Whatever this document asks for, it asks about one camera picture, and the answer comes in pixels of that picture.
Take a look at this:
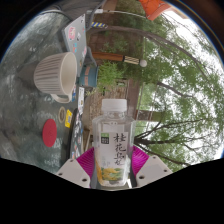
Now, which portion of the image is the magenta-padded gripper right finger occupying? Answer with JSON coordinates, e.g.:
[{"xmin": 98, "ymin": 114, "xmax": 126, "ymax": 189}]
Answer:
[{"xmin": 129, "ymin": 145, "xmax": 174, "ymax": 189}]

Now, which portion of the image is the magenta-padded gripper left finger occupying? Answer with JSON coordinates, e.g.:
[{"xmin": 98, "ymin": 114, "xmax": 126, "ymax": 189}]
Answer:
[{"xmin": 55, "ymin": 147, "xmax": 98, "ymax": 189}]

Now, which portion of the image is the clear drink bottle white cap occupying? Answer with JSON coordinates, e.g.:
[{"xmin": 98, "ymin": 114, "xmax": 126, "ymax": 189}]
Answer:
[{"xmin": 91, "ymin": 98, "xmax": 137, "ymax": 190}]

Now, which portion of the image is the tall forked tree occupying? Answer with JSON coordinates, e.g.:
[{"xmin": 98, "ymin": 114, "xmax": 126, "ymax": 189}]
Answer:
[{"xmin": 133, "ymin": 76, "xmax": 224, "ymax": 168}]

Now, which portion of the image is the flat round red coaster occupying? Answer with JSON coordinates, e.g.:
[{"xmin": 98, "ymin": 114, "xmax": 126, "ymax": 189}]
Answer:
[{"xmin": 41, "ymin": 118, "xmax": 58, "ymax": 148}]

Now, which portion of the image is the yellow sticker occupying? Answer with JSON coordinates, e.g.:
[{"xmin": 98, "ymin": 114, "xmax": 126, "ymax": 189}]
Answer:
[{"xmin": 64, "ymin": 109, "xmax": 73, "ymax": 129}]

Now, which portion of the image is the white printed card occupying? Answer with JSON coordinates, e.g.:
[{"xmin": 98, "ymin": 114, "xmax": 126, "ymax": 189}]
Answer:
[{"xmin": 77, "ymin": 87, "xmax": 85, "ymax": 116}]

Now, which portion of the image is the potted plant in teal pot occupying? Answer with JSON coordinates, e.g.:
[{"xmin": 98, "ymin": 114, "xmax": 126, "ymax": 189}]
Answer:
[{"xmin": 78, "ymin": 60, "xmax": 127, "ymax": 96}]

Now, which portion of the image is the white ribbed mug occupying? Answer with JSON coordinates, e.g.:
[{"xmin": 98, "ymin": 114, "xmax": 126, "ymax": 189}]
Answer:
[{"xmin": 33, "ymin": 51, "xmax": 78, "ymax": 104}]

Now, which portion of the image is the silver laptop with stickers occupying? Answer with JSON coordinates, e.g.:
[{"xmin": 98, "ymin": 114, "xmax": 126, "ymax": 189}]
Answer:
[{"xmin": 61, "ymin": 13, "xmax": 88, "ymax": 78}]

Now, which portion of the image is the leaning slender tree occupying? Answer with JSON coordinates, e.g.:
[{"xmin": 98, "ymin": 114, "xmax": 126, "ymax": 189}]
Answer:
[{"xmin": 88, "ymin": 21, "xmax": 224, "ymax": 101}]

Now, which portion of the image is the blue yellow striped bollard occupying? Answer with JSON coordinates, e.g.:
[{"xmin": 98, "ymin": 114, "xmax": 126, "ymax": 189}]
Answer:
[{"xmin": 90, "ymin": 21, "xmax": 109, "ymax": 29}]

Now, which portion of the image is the orange canopy with white pole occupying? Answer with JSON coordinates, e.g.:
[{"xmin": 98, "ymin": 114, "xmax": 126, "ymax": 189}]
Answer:
[{"xmin": 86, "ymin": 0, "xmax": 176, "ymax": 22}]

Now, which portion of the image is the grey mesh patio chair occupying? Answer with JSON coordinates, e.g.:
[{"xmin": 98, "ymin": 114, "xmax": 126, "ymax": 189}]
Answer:
[{"xmin": 43, "ymin": 0, "xmax": 108, "ymax": 33}]

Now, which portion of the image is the globe-topped wooden lamp post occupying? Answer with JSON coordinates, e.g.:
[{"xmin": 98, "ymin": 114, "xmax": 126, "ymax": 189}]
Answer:
[{"xmin": 91, "ymin": 51, "xmax": 148, "ymax": 68}]

